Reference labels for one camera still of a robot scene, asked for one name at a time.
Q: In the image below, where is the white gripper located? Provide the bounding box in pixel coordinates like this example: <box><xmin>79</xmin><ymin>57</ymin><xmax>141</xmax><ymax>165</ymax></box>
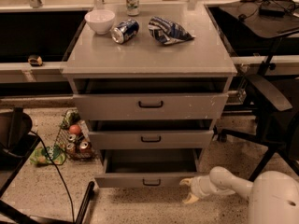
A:
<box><xmin>179</xmin><ymin>175</ymin><xmax>235</xmax><ymax>204</ymax></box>

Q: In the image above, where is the grey bottom drawer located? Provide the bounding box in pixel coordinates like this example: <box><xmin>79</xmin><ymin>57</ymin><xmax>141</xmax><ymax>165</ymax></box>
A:
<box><xmin>95</xmin><ymin>148</ymin><xmax>202</xmax><ymax>188</ymax></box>

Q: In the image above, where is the grey drawer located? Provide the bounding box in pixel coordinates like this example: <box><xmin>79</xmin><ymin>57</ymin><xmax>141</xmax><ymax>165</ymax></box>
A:
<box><xmin>89</xmin><ymin>119</ymin><xmax>213</xmax><ymax>149</ymax></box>
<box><xmin>74</xmin><ymin>78</ymin><xmax>228</xmax><ymax>120</ymax></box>
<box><xmin>95</xmin><ymin>148</ymin><xmax>202</xmax><ymax>188</ymax></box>

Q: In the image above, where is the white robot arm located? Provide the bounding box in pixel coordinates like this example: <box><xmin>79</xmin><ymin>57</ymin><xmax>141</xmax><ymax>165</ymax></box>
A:
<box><xmin>179</xmin><ymin>166</ymin><xmax>299</xmax><ymax>224</ymax></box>

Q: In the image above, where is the grey middle drawer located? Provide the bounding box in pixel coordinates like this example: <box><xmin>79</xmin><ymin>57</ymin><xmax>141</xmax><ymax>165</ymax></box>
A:
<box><xmin>89</xmin><ymin>119</ymin><xmax>213</xmax><ymax>149</ymax></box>

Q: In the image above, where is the grey drawer cabinet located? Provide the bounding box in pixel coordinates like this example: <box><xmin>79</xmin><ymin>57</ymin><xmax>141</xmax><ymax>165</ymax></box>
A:
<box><xmin>61</xmin><ymin>2</ymin><xmax>238</xmax><ymax>161</ymax></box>

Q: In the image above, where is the grey top drawer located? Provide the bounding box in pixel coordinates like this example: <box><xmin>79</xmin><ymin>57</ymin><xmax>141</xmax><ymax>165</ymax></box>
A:
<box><xmin>74</xmin><ymin>78</ymin><xmax>228</xmax><ymax>120</ymax></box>

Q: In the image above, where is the black office chair right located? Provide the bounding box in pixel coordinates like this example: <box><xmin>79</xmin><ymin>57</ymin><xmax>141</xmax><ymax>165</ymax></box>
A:
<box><xmin>218</xmin><ymin>37</ymin><xmax>299</xmax><ymax>181</ymax></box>

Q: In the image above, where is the red soda can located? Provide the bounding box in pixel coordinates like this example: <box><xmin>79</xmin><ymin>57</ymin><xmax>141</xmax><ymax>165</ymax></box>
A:
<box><xmin>79</xmin><ymin>141</ymin><xmax>92</xmax><ymax>154</ymax></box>

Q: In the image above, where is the silver soda can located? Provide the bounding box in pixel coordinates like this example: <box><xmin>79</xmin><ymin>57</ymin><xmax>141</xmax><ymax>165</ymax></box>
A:
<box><xmin>65</xmin><ymin>143</ymin><xmax>76</xmax><ymax>154</ymax></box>

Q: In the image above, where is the orange fruit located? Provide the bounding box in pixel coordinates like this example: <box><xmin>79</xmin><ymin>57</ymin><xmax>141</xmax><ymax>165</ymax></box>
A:
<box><xmin>69</xmin><ymin>124</ymin><xmax>81</xmax><ymax>135</ymax></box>

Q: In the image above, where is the green chip bag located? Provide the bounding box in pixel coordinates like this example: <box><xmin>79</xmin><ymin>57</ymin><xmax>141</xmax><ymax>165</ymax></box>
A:
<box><xmin>60</xmin><ymin>110</ymin><xmax>80</xmax><ymax>130</ymax></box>

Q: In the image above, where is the blue white chip bag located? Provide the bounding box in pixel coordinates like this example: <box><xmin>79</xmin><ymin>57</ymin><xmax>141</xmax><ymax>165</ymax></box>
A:
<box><xmin>148</xmin><ymin>17</ymin><xmax>194</xmax><ymax>45</ymax></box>

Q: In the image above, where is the blue soda can lying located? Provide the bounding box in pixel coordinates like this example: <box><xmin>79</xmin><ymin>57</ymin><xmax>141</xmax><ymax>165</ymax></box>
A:
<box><xmin>111</xmin><ymin>19</ymin><xmax>139</xmax><ymax>44</ymax></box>

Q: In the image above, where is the black chair left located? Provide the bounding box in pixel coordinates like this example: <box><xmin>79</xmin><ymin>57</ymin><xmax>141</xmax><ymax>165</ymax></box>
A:
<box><xmin>0</xmin><ymin>107</ymin><xmax>94</xmax><ymax>224</ymax></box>

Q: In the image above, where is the black side table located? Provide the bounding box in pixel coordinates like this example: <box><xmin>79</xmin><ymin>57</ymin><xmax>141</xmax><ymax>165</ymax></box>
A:
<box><xmin>218</xmin><ymin>0</ymin><xmax>299</xmax><ymax>39</ymax></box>

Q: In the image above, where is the white bowl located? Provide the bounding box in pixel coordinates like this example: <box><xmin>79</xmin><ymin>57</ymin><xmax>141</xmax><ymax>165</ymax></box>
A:
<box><xmin>84</xmin><ymin>9</ymin><xmax>115</xmax><ymax>35</ymax></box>

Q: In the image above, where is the black power adapter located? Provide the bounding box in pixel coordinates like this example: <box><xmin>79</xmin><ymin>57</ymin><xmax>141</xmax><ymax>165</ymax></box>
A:
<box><xmin>259</xmin><ymin>1</ymin><xmax>285</xmax><ymax>17</ymax></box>

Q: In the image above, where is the yellow tape measure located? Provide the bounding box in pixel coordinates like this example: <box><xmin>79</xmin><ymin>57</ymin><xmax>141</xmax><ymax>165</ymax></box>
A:
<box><xmin>28</xmin><ymin>55</ymin><xmax>43</xmax><ymax>66</ymax></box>

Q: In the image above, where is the green white upright can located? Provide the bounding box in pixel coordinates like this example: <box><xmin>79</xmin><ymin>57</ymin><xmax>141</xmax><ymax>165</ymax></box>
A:
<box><xmin>126</xmin><ymin>0</ymin><xmax>139</xmax><ymax>16</ymax></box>

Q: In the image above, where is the wire basket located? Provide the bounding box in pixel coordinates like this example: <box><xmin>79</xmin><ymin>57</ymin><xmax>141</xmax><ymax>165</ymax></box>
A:
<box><xmin>55</xmin><ymin>120</ymin><xmax>94</xmax><ymax>160</ymax></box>

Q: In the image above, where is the black cable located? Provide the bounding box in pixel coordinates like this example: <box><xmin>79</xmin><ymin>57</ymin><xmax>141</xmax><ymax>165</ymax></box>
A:
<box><xmin>30</xmin><ymin>130</ymin><xmax>76</xmax><ymax>224</ymax></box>

